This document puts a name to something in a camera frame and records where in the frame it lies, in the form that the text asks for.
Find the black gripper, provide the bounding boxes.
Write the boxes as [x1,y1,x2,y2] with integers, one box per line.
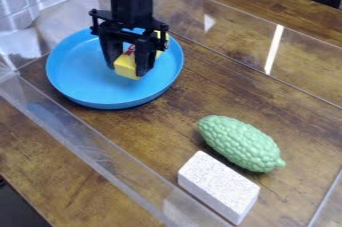
[88,9,170,77]

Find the yellow butter brick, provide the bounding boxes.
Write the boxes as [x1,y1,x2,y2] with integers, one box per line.
[112,29,171,81]

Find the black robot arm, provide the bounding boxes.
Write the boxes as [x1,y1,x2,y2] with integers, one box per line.
[88,0,168,78]

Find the blue round tray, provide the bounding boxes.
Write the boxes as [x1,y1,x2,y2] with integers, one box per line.
[45,28,184,110]

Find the green bitter gourd toy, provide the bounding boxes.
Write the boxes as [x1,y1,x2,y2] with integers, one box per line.
[198,115,286,173]

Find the white speckled foam block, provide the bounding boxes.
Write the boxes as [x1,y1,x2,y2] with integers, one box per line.
[178,151,261,225]

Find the clear acrylic enclosure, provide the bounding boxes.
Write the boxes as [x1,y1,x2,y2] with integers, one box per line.
[0,0,342,227]

